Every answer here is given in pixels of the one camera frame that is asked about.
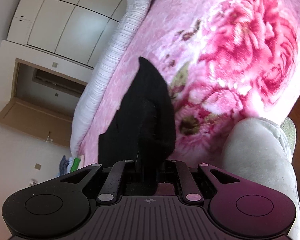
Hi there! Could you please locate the white wardrobe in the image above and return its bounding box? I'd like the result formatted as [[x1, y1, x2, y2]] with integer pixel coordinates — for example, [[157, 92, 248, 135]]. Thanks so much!
[[7, 0, 127, 68]]

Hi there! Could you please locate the pink floral blanket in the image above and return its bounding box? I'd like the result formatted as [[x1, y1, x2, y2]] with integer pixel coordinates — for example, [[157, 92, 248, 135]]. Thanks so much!
[[79, 0, 300, 166]]

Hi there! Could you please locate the wall light switch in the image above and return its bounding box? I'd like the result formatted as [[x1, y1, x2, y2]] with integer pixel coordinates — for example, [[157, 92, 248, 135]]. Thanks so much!
[[34, 164, 42, 170]]

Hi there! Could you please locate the brown wooden door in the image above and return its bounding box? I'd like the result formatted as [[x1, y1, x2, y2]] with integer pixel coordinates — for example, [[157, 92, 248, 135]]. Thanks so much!
[[0, 98, 72, 147]]

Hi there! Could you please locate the black garment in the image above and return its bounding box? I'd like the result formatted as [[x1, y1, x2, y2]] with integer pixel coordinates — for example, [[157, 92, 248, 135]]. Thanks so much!
[[98, 57, 176, 196]]

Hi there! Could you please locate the grey plush cushion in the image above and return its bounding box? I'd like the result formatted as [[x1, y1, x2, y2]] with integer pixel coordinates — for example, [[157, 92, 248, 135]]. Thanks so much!
[[222, 118, 300, 239]]

